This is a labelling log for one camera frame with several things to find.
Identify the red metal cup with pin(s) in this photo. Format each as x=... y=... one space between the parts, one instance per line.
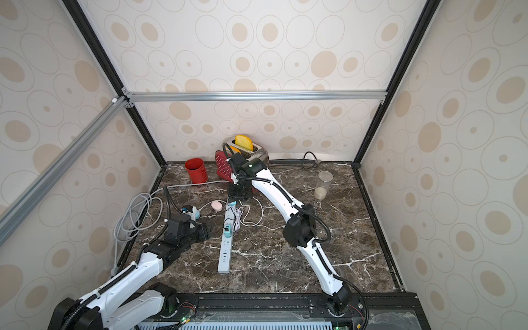
x=196 y=169

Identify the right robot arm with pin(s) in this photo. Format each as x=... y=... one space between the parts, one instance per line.
x=303 y=229

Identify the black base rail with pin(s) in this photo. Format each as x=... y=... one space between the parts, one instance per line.
x=293 y=311

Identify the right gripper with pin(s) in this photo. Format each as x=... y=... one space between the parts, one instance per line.
x=237 y=163

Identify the left aluminium rail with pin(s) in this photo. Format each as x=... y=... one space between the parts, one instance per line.
x=25 y=204

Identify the red toaster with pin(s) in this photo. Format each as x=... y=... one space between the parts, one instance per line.
x=230 y=158

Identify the pink earbud case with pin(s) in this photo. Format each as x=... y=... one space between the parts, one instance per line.
x=217 y=206

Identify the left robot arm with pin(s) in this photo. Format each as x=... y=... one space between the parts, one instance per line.
x=114 y=304

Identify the rear yellow toast slice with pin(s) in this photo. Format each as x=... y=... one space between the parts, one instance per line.
x=244 y=142

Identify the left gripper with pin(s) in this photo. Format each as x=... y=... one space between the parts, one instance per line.
x=203 y=232

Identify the horizontal aluminium rail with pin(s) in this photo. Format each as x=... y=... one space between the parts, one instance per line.
x=256 y=96

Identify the white power strip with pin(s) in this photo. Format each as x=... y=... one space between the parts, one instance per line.
x=226 y=243

